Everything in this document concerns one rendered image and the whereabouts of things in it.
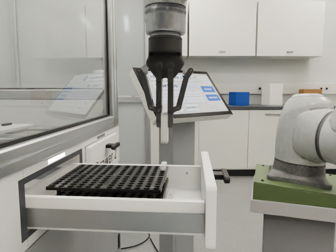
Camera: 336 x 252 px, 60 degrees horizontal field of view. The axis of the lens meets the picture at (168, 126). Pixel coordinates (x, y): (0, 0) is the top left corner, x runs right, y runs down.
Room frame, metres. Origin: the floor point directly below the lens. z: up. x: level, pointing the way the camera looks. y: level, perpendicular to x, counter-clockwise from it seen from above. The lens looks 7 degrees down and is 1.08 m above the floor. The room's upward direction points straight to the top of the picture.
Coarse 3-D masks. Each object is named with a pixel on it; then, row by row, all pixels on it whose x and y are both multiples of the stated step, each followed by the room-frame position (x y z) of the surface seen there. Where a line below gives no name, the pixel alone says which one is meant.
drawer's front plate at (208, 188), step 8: (200, 160) 0.75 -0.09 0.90; (208, 160) 0.64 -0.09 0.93; (208, 168) 0.57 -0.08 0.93; (200, 176) 0.73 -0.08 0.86; (208, 176) 0.51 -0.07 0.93; (200, 184) 0.72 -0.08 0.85; (208, 184) 0.47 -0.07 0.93; (208, 192) 0.46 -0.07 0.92; (216, 192) 0.46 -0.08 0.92; (208, 200) 0.46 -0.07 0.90; (208, 208) 0.46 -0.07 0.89; (208, 216) 0.46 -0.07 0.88; (208, 224) 0.46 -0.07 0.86; (208, 232) 0.46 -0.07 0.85; (208, 240) 0.46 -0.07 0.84
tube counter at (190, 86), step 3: (174, 84) 1.50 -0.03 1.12; (177, 84) 1.51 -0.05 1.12; (180, 84) 1.53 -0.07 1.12; (189, 84) 1.57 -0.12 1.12; (192, 84) 1.58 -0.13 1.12; (195, 84) 1.60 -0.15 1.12; (174, 87) 1.48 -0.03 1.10; (177, 87) 1.50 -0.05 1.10; (186, 87) 1.53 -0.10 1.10; (189, 87) 1.55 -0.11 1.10; (192, 87) 1.56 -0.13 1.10; (195, 87) 1.58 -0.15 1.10
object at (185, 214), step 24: (72, 168) 0.75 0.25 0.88; (168, 168) 0.72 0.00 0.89; (192, 168) 0.72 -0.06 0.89; (48, 192) 0.62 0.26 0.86; (192, 192) 0.69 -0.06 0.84; (48, 216) 0.50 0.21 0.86; (72, 216) 0.50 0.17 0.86; (96, 216) 0.49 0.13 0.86; (120, 216) 0.49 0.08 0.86; (144, 216) 0.48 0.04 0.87; (168, 216) 0.48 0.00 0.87; (192, 216) 0.48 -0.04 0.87
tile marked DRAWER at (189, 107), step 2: (184, 104) 1.43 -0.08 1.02; (186, 104) 1.44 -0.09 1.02; (188, 104) 1.45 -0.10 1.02; (190, 104) 1.46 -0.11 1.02; (192, 104) 1.46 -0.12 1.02; (194, 104) 1.47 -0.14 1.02; (196, 104) 1.48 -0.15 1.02; (186, 106) 1.43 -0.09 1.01; (188, 106) 1.44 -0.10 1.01; (190, 106) 1.44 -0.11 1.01; (192, 106) 1.45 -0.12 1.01; (194, 106) 1.46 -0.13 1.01; (196, 106) 1.47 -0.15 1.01; (198, 106) 1.48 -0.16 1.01; (186, 108) 1.42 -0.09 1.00; (188, 108) 1.43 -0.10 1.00; (190, 108) 1.43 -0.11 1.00; (192, 108) 1.44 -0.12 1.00; (194, 108) 1.45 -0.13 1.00; (196, 108) 1.46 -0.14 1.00; (198, 108) 1.47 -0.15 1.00; (188, 110) 1.42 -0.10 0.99; (190, 110) 1.42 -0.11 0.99; (192, 110) 1.43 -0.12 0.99; (194, 110) 1.44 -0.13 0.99; (196, 110) 1.45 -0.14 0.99; (198, 110) 1.46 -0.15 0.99; (200, 110) 1.46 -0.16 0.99
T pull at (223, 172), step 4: (224, 168) 0.63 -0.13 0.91; (216, 172) 0.60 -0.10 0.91; (220, 172) 0.60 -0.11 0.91; (224, 172) 0.60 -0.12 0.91; (216, 176) 0.59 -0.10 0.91; (220, 176) 0.59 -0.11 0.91; (224, 176) 0.57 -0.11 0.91; (228, 176) 0.57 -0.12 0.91; (224, 180) 0.56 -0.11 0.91; (228, 180) 0.56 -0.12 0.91
